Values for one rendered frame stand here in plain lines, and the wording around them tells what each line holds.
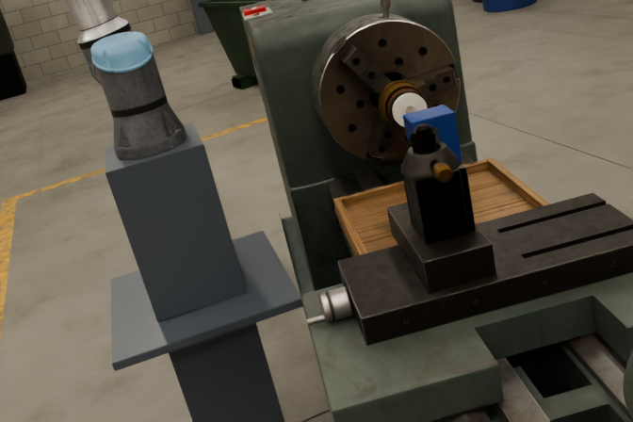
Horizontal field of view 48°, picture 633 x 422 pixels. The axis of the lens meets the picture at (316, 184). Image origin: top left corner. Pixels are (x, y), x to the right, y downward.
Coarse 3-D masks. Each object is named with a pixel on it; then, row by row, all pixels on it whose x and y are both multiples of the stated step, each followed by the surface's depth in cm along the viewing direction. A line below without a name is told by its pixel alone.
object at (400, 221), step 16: (400, 208) 113; (400, 224) 107; (400, 240) 109; (416, 240) 101; (448, 240) 99; (464, 240) 98; (480, 240) 97; (416, 256) 98; (432, 256) 96; (448, 256) 96; (464, 256) 96; (480, 256) 96; (416, 272) 102; (432, 272) 96; (448, 272) 96; (464, 272) 97; (480, 272) 97; (432, 288) 97
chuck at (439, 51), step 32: (352, 32) 148; (384, 32) 149; (416, 32) 150; (320, 64) 154; (384, 64) 151; (416, 64) 152; (448, 64) 153; (320, 96) 151; (352, 96) 152; (448, 96) 156; (352, 128) 156; (384, 160) 158
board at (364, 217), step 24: (480, 168) 153; (504, 168) 147; (360, 192) 152; (384, 192) 152; (480, 192) 144; (504, 192) 141; (528, 192) 134; (360, 216) 146; (384, 216) 143; (480, 216) 134; (504, 216) 132; (360, 240) 131; (384, 240) 133
